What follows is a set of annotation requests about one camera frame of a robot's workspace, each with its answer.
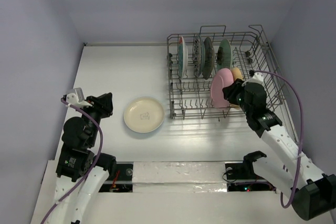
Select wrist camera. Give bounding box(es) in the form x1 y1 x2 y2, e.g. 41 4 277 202
61 88 92 109
242 70 265 87

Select cream white plate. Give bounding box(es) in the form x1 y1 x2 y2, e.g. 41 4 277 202
123 97 165 133

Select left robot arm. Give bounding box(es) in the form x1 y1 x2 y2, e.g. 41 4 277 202
41 88 117 223

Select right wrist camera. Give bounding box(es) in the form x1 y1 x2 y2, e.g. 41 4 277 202
242 70 265 87

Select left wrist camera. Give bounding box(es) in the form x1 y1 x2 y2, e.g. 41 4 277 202
61 88 92 109

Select teal patterned plate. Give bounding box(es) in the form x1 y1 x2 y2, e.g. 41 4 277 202
193 35 205 78

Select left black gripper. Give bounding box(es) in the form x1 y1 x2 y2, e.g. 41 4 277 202
77 91 113 145

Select dark olive plate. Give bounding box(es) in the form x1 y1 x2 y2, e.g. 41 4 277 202
203 37 215 80

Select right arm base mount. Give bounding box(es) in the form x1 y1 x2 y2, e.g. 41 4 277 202
222 151 276 192

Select white plate red teal pattern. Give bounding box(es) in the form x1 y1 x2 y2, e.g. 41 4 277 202
177 36 188 79

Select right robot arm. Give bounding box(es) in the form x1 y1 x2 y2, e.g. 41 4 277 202
223 79 335 221

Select pink plate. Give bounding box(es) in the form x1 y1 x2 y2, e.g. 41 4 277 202
211 68 234 108

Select green plate dark motif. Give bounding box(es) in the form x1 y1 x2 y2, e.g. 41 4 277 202
217 39 233 70

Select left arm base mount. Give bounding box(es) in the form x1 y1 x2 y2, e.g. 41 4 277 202
99 162 133 193

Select grey wire dish rack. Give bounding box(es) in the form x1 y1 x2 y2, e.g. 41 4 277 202
166 25 280 120

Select yellow plate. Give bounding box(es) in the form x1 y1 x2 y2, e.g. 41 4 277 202
230 67 244 110

